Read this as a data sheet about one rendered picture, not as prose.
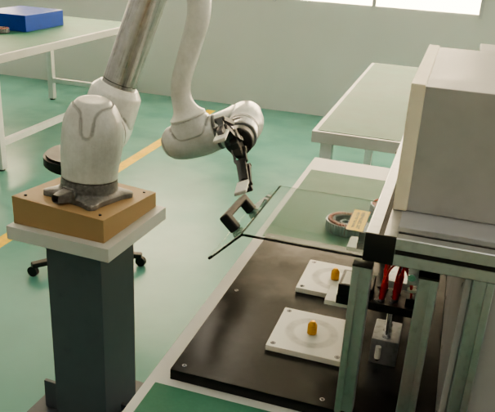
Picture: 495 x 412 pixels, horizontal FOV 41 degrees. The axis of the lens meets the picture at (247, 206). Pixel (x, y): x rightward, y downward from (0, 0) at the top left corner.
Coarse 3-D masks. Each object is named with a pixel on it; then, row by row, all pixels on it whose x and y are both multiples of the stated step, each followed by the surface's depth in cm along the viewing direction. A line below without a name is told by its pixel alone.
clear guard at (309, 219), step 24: (288, 192) 125; (312, 192) 125; (264, 216) 114; (288, 216) 114; (312, 216) 115; (336, 216) 115; (288, 240) 105; (312, 240) 106; (336, 240) 106; (360, 240) 106
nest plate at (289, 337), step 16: (288, 320) 136; (304, 320) 136; (320, 320) 136; (336, 320) 137; (272, 336) 130; (288, 336) 130; (304, 336) 131; (320, 336) 131; (336, 336) 131; (288, 352) 126; (304, 352) 126; (320, 352) 126; (336, 352) 126
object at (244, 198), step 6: (240, 198) 121; (246, 198) 122; (234, 204) 118; (240, 204) 120; (246, 204) 122; (252, 204) 123; (228, 210) 116; (234, 210) 117; (246, 210) 123; (252, 210) 123; (222, 216) 114; (228, 216) 114; (222, 222) 115; (228, 222) 114; (234, 222) 114; (228, 228) 115; (234, 228) 114
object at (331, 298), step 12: (348, 276) 125; (372, 276) 126; (336, 288) 129; (348, 288) 122; (372, 288) 122; (324, 300) 125; (336, 300) 124; (372, 300) 122; (384, 312) 122; (396, 312) 121; (408, 312) 120; (384, 336) 124
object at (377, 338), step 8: (384, 320) 130; (376, 328) 127; (384, 328) 127; (392, 328) 128; (400, 328) 128; (376, 336) 125; (392, 336) 125; (376, 344) 124; (384, 344) 124; (392, 344) 123; (384, 352) 124; (392, 352) 124; (368, 360) 126; (376, 360) 125; (384, 360) 125; (392, 360) 124
